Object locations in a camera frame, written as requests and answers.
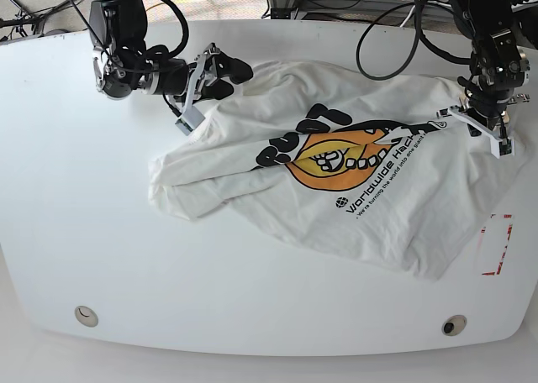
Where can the white printed T-shirt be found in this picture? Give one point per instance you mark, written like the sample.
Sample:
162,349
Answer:
322,158

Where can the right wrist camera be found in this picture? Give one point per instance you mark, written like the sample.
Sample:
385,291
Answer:
190,120

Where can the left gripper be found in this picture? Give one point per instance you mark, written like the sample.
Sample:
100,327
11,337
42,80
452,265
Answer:
480,119

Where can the right table grommet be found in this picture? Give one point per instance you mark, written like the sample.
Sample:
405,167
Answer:
454,325

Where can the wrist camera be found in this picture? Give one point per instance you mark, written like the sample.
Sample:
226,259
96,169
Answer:
190,120
501,147

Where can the left table grommet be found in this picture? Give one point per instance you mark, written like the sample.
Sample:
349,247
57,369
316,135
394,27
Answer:
86,316

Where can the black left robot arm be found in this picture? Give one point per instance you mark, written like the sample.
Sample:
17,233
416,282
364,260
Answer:
498,67

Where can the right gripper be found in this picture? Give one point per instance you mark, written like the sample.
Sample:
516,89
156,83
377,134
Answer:
211,64

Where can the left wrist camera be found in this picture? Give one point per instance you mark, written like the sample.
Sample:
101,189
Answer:
501,147

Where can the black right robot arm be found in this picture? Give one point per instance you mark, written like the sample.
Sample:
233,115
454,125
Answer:
123,62

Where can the red tape rectangle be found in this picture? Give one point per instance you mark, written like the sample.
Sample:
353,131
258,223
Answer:
493,244

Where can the table grommet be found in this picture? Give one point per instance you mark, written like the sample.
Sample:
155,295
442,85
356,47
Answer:
454,325
86,316

